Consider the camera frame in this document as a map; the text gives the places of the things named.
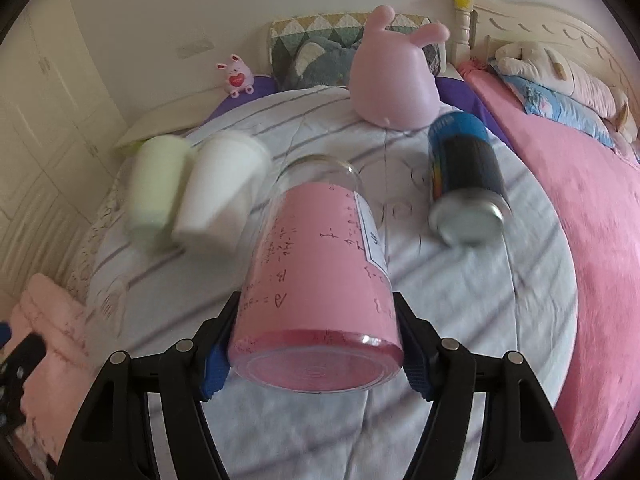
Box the pink labelled glass jar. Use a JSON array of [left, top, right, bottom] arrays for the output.
[[228, 154, 404, 393]]

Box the pale green cup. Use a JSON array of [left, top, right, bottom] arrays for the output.
[[126, 134, 195, 252]]

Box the white paper cup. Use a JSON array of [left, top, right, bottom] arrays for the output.
[[172, 130, 272, 254]]

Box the folded pink quilt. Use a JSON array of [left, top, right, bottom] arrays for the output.
[[6, 273, 94, 479]]

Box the heart pattern bed sheet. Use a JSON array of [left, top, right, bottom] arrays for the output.
[[64, 162, 131, 304]]

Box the black blue drink can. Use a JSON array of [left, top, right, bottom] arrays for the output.
[[428, 110, 511, 246]]

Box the white wardrobe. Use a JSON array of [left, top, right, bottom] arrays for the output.
[[1, 0, 127, 311]]

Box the pink fleece blanket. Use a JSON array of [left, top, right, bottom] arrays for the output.
[[458, 62, 639, 479]]

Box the cream bedside table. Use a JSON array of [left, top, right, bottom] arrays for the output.
[[115, 88, 228, 150]]

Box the blue cartoon pillow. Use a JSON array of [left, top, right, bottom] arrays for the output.
[[489, 58, 615, 148]]

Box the small pink bunny figure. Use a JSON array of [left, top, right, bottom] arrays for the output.
[[216, 54, 255, 99]]

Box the white pink plush dog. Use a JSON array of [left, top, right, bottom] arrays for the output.
[[494, 41, 638, 145]]

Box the large pink rabbit toy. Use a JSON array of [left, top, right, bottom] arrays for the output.
[[348, 4, 450, 131]]

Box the cream wooden headboard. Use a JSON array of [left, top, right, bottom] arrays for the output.
[[448, 0, 639, 117]]

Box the white wall outlet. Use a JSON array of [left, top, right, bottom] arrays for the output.
[[176, 38, 215, 60]]

